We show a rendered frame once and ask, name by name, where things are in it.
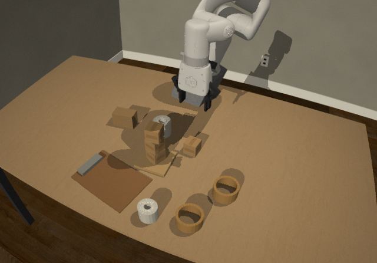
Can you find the brown cardboard box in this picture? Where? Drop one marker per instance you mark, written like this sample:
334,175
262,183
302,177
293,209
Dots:
156,159
192,146
154,132
155,148

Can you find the brown wooden ring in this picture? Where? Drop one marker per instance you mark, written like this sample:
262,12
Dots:
189,208

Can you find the brown cardboard carton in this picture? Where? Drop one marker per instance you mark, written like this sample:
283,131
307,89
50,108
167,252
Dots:
126,118

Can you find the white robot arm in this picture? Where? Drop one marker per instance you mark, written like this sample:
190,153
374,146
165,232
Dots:
207,32

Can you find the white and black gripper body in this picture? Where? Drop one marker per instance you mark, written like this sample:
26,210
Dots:
194,80

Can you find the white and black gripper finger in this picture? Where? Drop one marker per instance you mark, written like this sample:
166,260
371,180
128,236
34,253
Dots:
181,93
209,97

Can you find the tan hollow cylinder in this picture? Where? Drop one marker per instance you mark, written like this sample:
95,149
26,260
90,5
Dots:
225,181

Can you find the grey cylinder with central hole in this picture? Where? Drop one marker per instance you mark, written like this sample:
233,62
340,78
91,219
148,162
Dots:
148,211
167,124

